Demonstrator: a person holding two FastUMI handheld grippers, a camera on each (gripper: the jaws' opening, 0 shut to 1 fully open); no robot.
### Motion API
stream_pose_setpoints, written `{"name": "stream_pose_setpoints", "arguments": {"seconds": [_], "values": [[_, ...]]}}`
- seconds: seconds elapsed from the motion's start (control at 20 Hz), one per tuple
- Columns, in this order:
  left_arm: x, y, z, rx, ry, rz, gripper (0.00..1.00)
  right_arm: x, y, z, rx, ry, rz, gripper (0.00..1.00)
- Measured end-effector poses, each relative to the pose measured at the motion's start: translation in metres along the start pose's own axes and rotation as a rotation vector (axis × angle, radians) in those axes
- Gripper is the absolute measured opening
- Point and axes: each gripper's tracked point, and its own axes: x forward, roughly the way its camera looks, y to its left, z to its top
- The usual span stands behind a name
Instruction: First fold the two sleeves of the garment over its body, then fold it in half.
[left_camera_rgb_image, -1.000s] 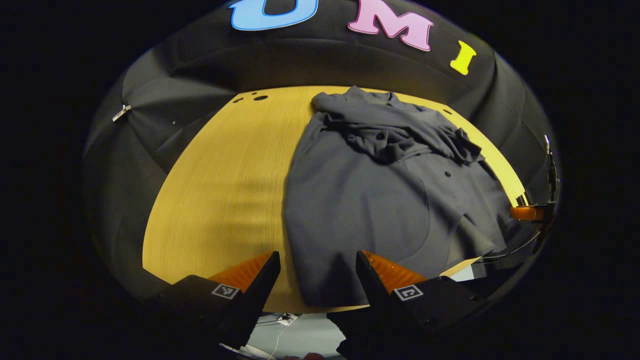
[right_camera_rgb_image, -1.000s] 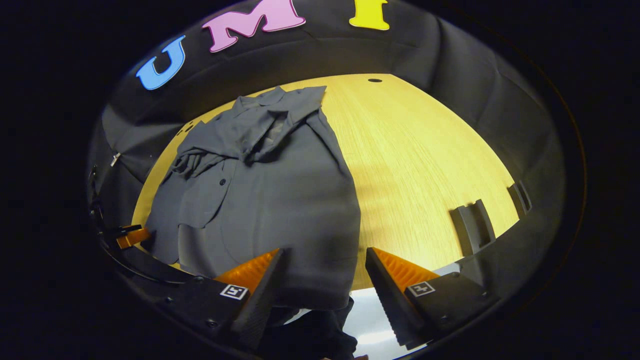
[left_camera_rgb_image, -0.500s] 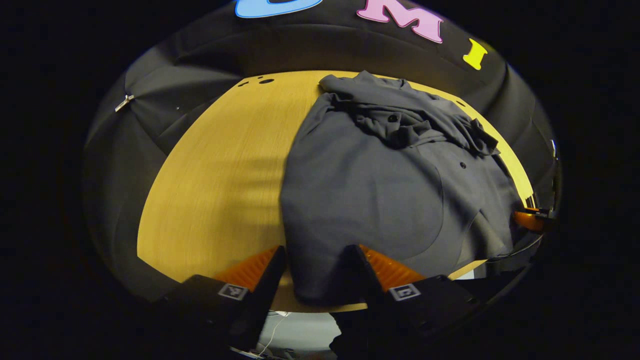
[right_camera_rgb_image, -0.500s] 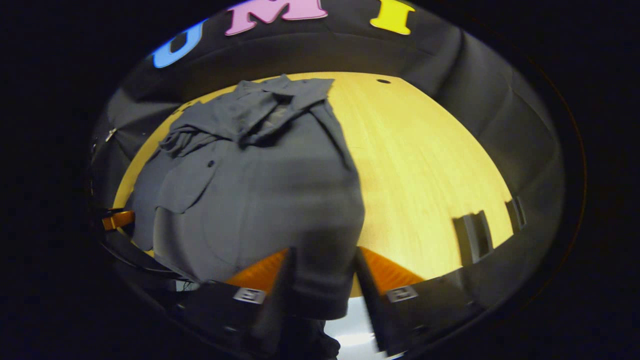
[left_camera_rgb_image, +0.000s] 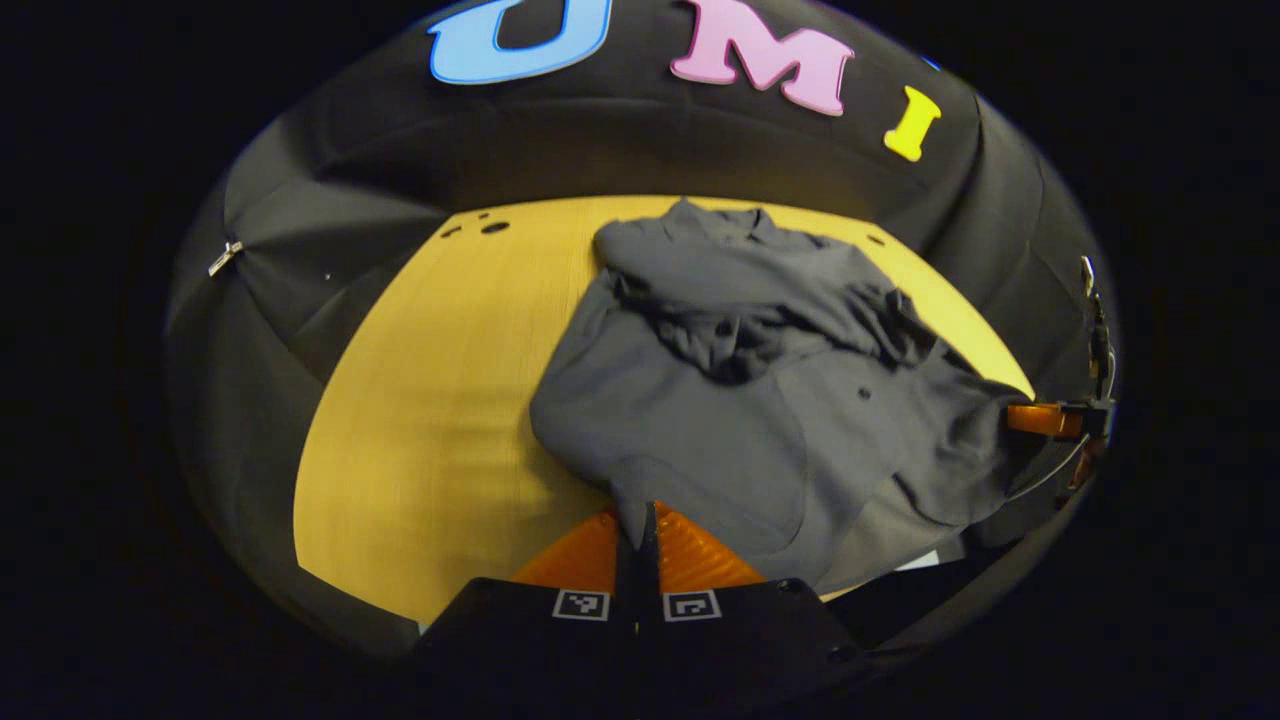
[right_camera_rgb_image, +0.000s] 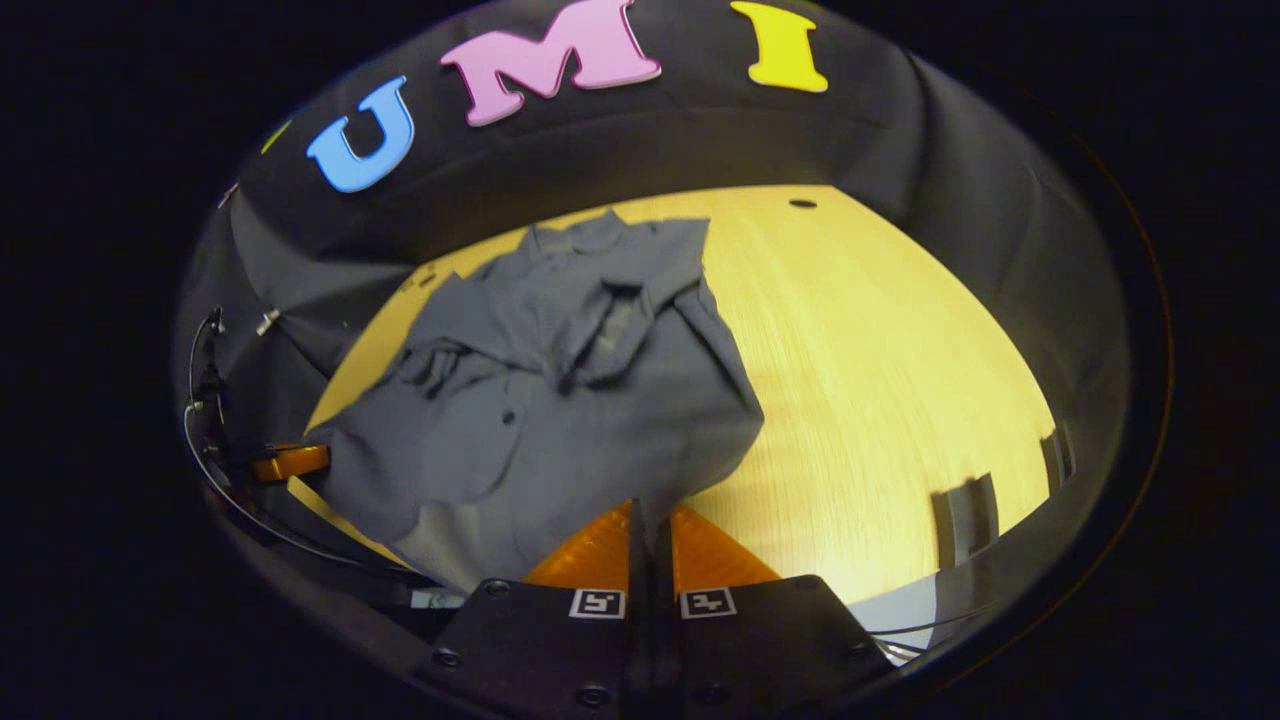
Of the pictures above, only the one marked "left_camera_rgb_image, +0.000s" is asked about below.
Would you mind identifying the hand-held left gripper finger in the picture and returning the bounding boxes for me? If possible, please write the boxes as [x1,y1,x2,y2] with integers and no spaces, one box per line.
[415,505,646,693]
[640,500,871,693]

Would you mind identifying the grey button shirt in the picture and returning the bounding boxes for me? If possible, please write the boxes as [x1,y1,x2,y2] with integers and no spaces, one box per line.
[530,198,1036,596]

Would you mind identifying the black backdrop cloth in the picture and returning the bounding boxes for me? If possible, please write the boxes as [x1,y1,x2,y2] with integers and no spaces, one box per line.
[165,0,1121,661]

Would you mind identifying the thin white cable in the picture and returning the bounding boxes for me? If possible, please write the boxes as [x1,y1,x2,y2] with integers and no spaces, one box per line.
[1008,435,1093,503]

